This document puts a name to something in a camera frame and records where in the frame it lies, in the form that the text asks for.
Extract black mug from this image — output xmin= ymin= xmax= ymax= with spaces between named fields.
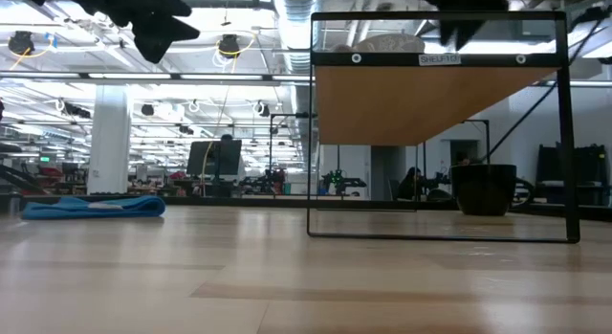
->
xmin=449 ymin=164 xmax=536 ymax=217

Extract white pillar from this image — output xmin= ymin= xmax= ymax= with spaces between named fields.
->
xmin=87 ymin=83 xmax=134 ymax=195

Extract dark background monitor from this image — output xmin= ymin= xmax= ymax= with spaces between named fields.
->
xmin=186 ymin=139 xmax=243 ymax=177

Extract person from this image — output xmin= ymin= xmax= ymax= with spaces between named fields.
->
xmin=396 ymin=167 xmax=425 ymax=201

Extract black background furniture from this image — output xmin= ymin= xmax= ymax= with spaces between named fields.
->
xmin=535 ymin=142 xmax=612 ymax=206

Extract background robot green lights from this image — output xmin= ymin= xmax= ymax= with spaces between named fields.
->
xmin=320 ymin=168 xmax=368 ymax=194

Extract blue folded cloth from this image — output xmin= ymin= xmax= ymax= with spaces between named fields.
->
xmin=21 ymin=195 xmax=167 ymax=221

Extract black ceiling camera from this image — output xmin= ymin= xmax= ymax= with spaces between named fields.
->
xmin=8 ymin=31 xmax=35 ymax=56
xmin=218 ymin=33 xmax=241 ymax=58

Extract silver ceiling duct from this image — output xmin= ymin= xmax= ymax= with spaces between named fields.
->
xmin=274 ymin=0 xmax=315 ymax=77

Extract black aluminium table frame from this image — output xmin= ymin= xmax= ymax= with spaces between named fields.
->
xmin=0 ymin=192 xmax=612 ymax=224

